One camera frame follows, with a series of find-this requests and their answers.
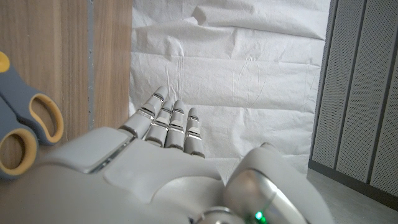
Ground white cloth curtain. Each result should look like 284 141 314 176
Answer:
129 0 332 184

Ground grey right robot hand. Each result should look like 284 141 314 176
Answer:
0 86 336 224

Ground grey and yellow scissors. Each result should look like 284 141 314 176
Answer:
0 51 65 181

